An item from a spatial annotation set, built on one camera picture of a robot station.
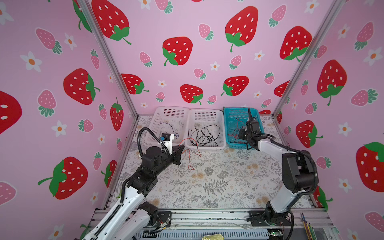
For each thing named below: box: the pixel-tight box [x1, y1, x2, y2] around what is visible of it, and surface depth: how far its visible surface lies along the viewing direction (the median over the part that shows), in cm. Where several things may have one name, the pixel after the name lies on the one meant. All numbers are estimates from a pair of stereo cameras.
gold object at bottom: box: [201, 233, 224, 240], surface depth 66 cm
